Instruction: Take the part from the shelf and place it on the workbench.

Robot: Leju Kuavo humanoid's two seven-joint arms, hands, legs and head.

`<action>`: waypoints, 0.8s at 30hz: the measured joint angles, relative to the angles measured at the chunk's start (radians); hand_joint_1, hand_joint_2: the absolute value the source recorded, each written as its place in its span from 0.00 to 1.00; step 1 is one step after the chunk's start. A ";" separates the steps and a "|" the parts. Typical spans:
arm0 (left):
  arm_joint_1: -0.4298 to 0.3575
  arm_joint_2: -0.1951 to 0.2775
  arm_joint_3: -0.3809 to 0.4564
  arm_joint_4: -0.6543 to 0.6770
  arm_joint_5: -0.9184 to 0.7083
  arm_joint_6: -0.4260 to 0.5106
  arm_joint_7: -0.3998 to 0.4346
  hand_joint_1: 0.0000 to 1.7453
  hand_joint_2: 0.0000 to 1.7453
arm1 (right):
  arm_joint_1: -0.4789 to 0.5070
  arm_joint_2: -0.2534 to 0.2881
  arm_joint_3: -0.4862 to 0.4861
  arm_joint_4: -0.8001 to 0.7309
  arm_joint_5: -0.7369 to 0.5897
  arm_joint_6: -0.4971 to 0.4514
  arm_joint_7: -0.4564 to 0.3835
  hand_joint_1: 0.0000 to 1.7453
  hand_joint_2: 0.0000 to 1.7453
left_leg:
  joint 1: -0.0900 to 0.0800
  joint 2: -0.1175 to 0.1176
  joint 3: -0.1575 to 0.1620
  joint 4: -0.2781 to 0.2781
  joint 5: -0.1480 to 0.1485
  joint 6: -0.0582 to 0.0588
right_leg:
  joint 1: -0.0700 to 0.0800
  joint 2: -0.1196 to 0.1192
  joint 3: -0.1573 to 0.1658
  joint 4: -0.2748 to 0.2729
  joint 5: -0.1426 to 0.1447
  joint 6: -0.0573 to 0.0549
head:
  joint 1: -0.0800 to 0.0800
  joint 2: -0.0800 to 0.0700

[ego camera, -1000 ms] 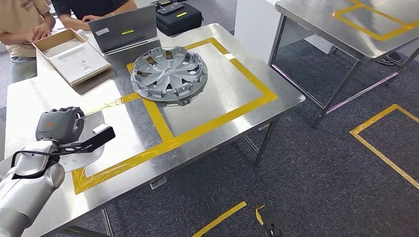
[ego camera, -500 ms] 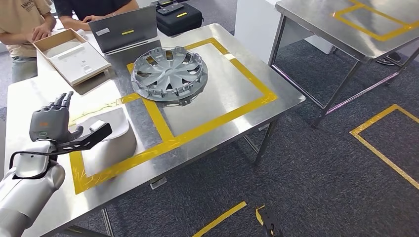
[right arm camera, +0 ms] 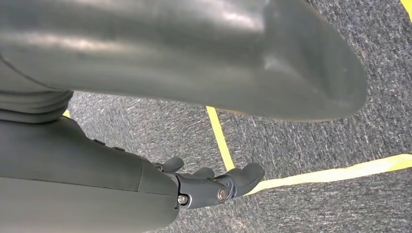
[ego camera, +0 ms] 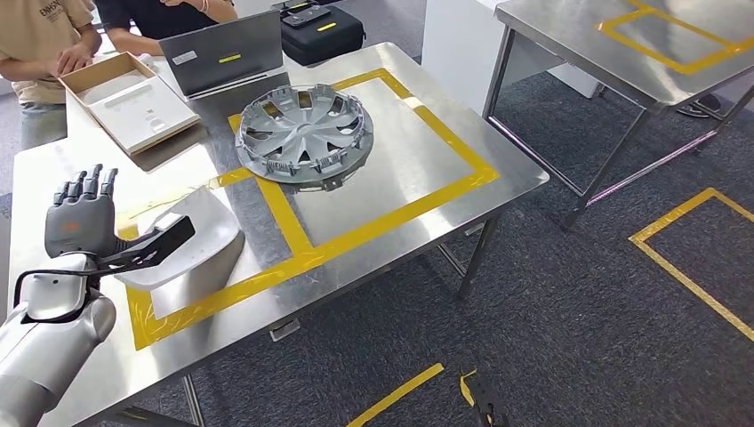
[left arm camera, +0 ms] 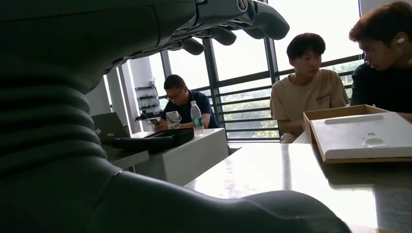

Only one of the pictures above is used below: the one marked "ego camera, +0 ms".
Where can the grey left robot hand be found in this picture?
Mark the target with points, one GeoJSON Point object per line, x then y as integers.
{"type": "Point", "coordinates": [79, 224]}

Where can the white curved plastic part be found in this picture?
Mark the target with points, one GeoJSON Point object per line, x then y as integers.
{"type": "Point", "coordinates": [206, 236]}

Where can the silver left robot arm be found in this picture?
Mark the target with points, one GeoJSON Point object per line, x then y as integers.
{"type": "Point", "coordinates": [47, 342]}

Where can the steel workbench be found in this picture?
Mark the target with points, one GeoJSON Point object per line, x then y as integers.
{"type": "Point", "coordinates": [400, 153]}

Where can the cardboard box white insert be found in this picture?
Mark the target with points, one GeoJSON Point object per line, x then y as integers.
{"type": "Point", "coordinates": [141, 115]}

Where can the person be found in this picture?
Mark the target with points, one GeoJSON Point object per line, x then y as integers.
{"type": "Point", "coordinates": [35, 41]}
{"type": "Point", "coordinates": [147, 17]}

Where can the grey laptop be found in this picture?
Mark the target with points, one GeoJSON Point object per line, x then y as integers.
{"type": "Point", "coordinates": [224, 53]}

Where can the metal floor socket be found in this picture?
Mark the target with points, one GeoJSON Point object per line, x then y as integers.
{"type": "Point", "coordinates": [284, 330]}

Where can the silver wheel hubcap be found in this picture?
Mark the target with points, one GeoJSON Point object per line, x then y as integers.
{"type": "Point", "coordinates": [300, 138]}

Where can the black handheld device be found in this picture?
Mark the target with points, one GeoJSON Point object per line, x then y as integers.
{"type": "Point", "coordinates": [306, 16]}

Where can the black carrying case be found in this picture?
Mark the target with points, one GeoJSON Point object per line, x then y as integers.
{"type": "Point", "coordinates": [330, 44]}

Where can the yellow floor tape square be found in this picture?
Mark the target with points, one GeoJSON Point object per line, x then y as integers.
{"type": "Point", "coordinates": [677, 274]}
{"type": "Point", "coordinates": [400, 392]}

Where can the steel table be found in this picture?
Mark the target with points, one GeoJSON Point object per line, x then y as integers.
{"type": "Point", "coordinates": [559, 35]}

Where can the yellow table tape outline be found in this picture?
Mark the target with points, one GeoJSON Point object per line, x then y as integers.
{"type": "Point", "coordinates": [683, 65]}

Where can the chrome stanchion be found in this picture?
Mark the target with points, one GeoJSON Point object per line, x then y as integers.
{"type": "Point", "coordinates": [701, 107]}

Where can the black robot torso bracket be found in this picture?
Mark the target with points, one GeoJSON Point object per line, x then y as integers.
{"type": "Point", "coordinates": [486, 403]}

